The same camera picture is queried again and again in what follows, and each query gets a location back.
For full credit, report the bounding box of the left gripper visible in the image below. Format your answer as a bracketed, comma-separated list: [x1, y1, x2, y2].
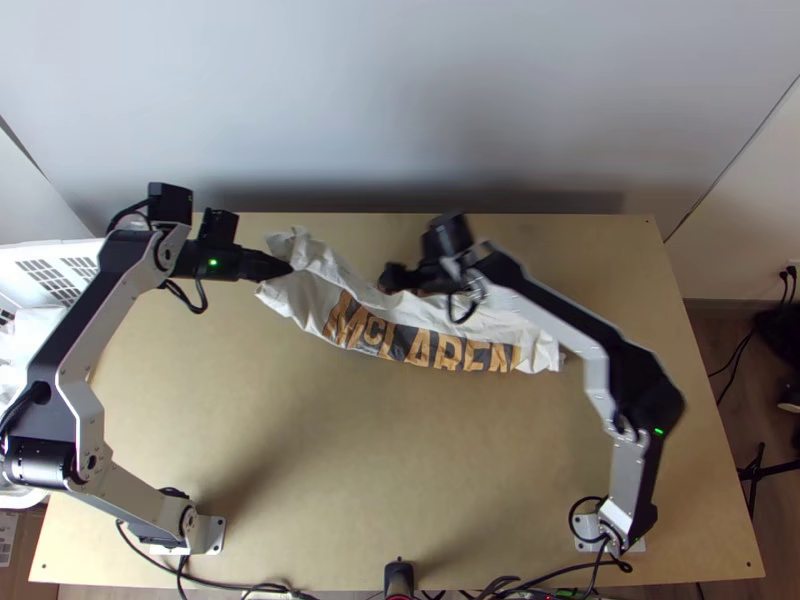
[224, 246, 294, 284]

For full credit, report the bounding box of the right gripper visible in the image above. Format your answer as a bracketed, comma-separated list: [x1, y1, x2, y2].
[376, 258, 468, 297]

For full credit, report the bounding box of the white t-shirt with orange print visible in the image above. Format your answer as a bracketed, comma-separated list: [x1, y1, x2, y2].
[252, 226, 568, 377]

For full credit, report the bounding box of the white laundry basket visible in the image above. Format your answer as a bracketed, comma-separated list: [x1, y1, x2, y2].
[0, 237, 111, 509]

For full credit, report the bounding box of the black cable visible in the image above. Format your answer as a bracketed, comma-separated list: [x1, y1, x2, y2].
[706, 326, 759, 403]
[446, 288, 488, 327]
[163, 277, 211, 314]
[114, 517, 296, 596]
[481, 536, 634, 600]

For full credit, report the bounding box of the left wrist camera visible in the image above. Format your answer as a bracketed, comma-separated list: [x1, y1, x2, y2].
[199, 209, 241, 249]

